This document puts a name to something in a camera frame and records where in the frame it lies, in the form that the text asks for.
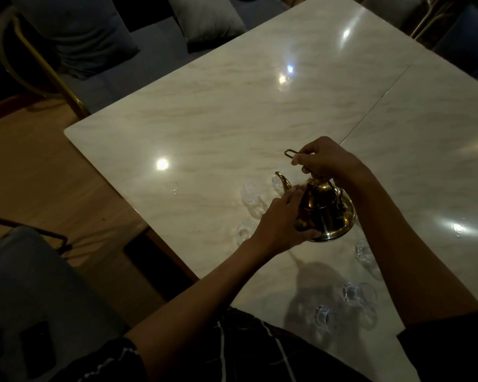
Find grey chair with gold legs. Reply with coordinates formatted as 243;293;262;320
360;0;443;40

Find person's right forearm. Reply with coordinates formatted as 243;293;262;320
350;175;478;329

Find gold metal teapot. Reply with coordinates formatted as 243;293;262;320
275;149;356;242

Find group of small clear glasses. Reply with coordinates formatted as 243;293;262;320
235;172;384;332

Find person's left hand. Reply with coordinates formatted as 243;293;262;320
249;185;321;257

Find grey chair black gold frame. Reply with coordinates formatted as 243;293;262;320
0;213;130;382

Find person's left forearm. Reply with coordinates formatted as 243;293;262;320
125;238;271;382

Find black phone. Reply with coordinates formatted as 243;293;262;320
20;321;58;380

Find blue chair with gold legs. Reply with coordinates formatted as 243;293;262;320
433;3;478;82

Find dark table base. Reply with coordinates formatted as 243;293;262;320
123;228;200;303

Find large slate blue cushion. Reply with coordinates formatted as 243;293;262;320
7;0;140;80

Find white marble table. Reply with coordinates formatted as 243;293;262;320
63;0;478;382

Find person's right hand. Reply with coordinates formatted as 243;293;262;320
291;136;373;192

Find grey cushion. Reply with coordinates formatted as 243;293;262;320
166;0;247;52

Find grey bench with gold frame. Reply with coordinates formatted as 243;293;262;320
0;0;292;120

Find dark plaid shirt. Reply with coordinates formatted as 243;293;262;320
49;306;478;382

